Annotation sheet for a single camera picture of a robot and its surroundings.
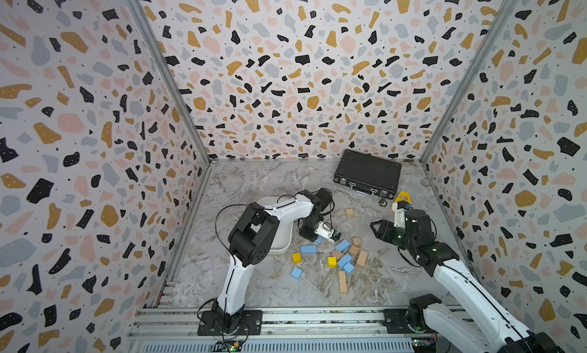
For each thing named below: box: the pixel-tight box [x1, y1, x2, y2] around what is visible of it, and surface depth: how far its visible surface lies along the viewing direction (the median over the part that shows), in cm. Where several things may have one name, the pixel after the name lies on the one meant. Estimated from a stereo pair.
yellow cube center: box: [327, 255, 338, 269], surface depth 87 cm
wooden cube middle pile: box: [349, 244, 360, 259], surface depth 90 cm
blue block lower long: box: [337, 252, 353, 269], surface depth 88 cm
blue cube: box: [291, 266, 303, 280], surface depth 84 cm
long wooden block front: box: [337, 270, 348, 294], surface depth 83 cm
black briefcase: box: [333, 148, 403, 200], surface depth 112 cm
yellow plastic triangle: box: [394, 190, 412, 205], surface depth 109 cm
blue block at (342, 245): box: [334, 239, 351, 253], surface depth 92 cm
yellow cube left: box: [291, 252, 302, 265], surface depth 88 cm
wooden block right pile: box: [356, 249, 369, 267], surface depth 88 cm
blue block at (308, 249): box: [300, 245, 317, 254], surface depth 92 cm
